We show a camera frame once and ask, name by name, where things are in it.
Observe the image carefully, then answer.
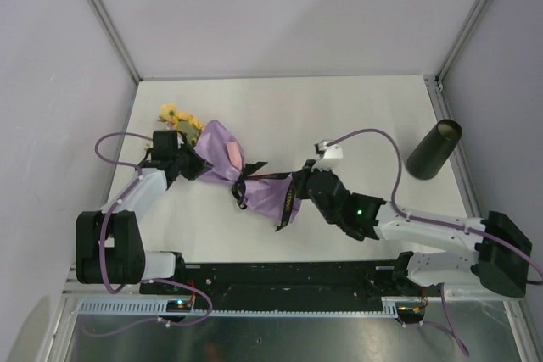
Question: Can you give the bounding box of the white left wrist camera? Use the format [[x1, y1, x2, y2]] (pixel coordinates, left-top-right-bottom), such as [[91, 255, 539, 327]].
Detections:
[[151, 130, 179, 161]]

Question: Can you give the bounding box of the pink wrapping paper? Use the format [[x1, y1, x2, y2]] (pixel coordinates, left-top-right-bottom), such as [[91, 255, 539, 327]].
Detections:
[[227, 141, 244, 171]]

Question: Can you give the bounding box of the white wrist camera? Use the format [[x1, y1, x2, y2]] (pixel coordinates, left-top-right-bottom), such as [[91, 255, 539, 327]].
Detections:
[[151, 130, 179, 161], [313, 140, 344, 170]]

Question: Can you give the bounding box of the yellow flower bunch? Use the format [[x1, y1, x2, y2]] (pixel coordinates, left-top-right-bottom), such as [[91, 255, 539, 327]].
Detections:
[[154, 103, 207, 153]]

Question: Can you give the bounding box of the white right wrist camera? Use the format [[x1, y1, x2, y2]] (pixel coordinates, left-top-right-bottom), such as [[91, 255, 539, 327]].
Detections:
[[313, 140, 344, 170]]

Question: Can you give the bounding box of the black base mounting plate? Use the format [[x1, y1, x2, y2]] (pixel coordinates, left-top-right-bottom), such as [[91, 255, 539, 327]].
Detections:
[[139, 259, 425, 312]]

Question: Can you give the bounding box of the purple wrapping paper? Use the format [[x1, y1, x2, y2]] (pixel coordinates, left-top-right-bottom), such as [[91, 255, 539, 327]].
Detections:
[[194, 120, 301, 231]]

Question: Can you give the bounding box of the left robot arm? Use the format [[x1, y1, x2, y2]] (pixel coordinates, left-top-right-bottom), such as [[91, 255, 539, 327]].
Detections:
[[76, 130, 211, 294]]

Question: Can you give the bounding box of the black gold-lettered ribbon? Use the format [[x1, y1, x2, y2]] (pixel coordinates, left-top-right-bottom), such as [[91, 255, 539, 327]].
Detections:
[[231, 162, 301, 231]]

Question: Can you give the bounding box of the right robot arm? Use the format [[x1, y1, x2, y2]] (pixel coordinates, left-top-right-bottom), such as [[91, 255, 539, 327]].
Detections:
[[296, 160, 532, 298]]

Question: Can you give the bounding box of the dark cylindrical vase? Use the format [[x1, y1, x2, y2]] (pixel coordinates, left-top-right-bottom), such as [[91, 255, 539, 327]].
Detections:
[[406, 119, 463, 180]]

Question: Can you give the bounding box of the grey slotted cable duct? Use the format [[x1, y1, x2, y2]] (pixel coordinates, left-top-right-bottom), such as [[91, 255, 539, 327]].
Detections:
[[76, 297, 425, 317]]

